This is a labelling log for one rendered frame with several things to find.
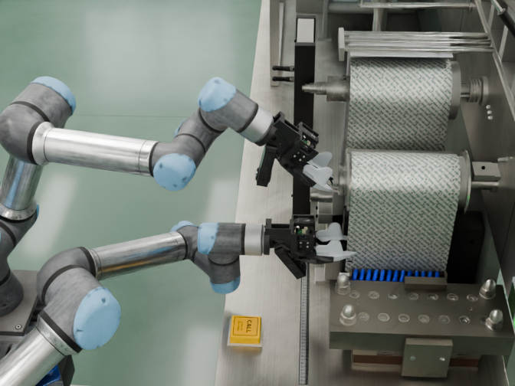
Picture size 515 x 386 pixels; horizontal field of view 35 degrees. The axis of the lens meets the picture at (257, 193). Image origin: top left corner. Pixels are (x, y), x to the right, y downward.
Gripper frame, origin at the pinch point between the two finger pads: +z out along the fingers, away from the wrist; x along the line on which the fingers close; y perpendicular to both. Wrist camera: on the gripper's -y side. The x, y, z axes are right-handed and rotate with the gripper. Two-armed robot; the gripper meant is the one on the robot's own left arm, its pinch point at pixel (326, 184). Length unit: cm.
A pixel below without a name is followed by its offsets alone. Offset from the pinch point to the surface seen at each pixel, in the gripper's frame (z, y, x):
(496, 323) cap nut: 41.5, 8.6, -21.9
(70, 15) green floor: -40, -197, 326
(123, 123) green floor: 4, -160, 205
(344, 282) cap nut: 15.6, -11.3, -12.2
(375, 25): 10, 11, 72
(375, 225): 14.1, 1.0, -4.3
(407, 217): 17.7, 7.3, -4.3
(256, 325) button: 9.2, -35.0, -13.8
